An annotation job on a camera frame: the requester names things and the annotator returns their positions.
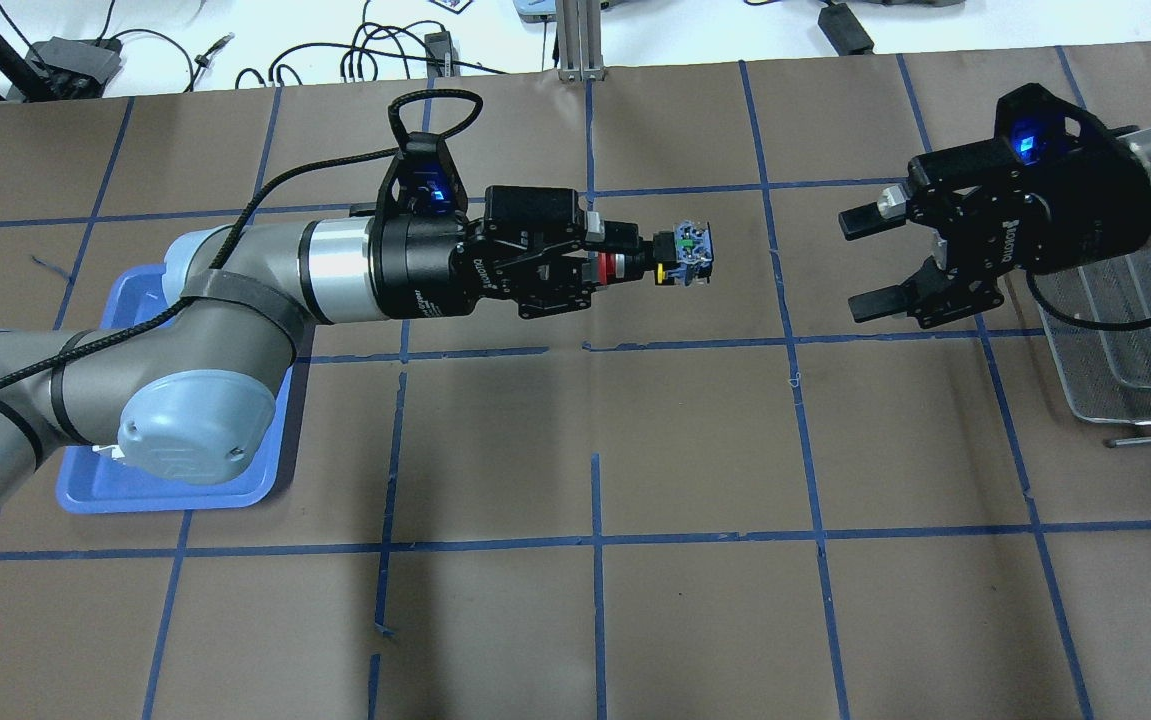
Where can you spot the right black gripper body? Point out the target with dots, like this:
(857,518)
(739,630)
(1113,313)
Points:
(1075,222)

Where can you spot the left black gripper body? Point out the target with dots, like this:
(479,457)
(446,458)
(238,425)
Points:
(422,268)

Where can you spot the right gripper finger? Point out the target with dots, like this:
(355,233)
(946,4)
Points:
(895,207)
(912,297)

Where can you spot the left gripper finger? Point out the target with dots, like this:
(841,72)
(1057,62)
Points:
(566,285)
(615,238)

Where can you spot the red emergency stop button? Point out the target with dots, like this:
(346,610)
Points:
(679,256)

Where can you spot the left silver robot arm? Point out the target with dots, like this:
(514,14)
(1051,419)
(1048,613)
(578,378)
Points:
(193,398)

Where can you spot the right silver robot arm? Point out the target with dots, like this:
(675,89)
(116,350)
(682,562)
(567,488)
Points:
(1052,189)

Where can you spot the black power adapter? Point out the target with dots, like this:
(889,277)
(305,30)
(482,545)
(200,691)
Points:
(843,30)

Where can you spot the blue plastic tray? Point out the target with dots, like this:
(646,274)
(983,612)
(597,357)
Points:
(89,483)

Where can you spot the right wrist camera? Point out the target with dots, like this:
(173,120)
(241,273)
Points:
(1041,127)

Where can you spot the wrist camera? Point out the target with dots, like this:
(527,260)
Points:
(1041,127)
(422,180)

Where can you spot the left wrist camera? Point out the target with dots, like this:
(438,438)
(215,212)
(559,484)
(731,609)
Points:
(422,180)

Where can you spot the silver wire mesh shelf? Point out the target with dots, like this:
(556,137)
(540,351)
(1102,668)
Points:
(1103,368)

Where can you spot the aluminium frame post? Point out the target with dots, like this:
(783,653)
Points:
(579,41)

